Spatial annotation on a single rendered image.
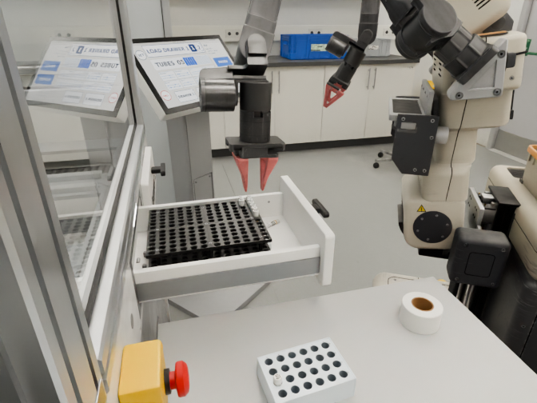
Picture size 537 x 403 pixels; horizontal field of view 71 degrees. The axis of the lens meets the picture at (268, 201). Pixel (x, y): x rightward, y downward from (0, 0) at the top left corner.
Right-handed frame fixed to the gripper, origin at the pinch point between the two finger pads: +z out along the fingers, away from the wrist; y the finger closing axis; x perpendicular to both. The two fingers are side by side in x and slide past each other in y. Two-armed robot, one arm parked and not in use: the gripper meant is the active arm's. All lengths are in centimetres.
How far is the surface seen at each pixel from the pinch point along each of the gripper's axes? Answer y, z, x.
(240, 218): -2.4, 7.0, 0.5
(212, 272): -9.6, 10.7, -12.3
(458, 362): 27.9, 21.4, -29.9
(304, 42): 115, -33, 308
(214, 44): 6, -26, 112
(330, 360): 6.3, 18.6, -27.7
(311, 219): 9.6, 4.7, -7.1
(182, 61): -9, -20, 93
